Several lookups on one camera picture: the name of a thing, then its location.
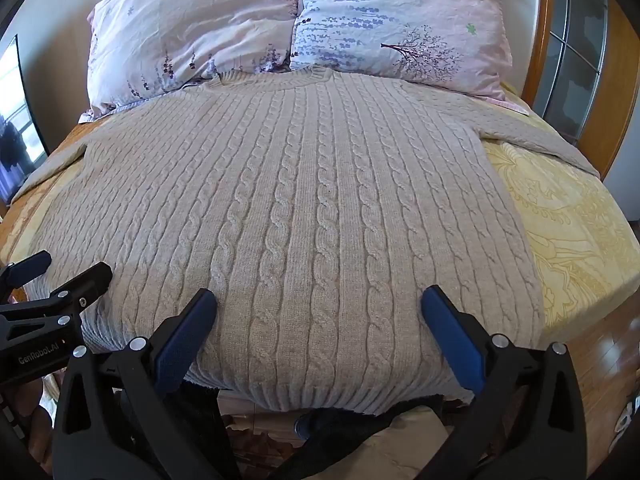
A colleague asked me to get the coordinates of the dark cloth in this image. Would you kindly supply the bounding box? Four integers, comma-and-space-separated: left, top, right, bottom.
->
272, 394, 447, 480

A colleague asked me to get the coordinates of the beige cable-knit sweater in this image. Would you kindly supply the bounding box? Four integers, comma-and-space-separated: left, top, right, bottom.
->
9, 66, 601, 415

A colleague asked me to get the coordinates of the pink blue tree-print pillow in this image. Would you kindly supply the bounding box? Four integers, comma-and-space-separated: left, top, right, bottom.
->
289, 0, 531, 117

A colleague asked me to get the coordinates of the frosted glass panel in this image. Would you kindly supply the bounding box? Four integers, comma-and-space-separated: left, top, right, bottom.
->
542, 0, 609, 147

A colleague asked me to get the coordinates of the pink floral pillow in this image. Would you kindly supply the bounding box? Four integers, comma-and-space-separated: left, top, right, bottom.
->
79, 0, 301, 123

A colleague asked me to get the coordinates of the flat screen television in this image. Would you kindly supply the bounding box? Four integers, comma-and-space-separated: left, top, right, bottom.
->
0, 35, 49, 203

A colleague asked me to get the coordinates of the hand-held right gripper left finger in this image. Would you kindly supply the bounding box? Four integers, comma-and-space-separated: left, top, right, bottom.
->
52, 287, 242, 480

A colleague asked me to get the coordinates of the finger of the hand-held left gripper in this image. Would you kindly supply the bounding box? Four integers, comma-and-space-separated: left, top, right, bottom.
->
0, 262, 114, 347
0, 251, 53, 292

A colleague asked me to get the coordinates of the yellow patterned blanket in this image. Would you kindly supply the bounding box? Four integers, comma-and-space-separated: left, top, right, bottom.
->
0, 82, 638, 356

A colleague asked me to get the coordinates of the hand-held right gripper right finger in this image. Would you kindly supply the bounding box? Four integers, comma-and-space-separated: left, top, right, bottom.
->
421, 285, 588, 480

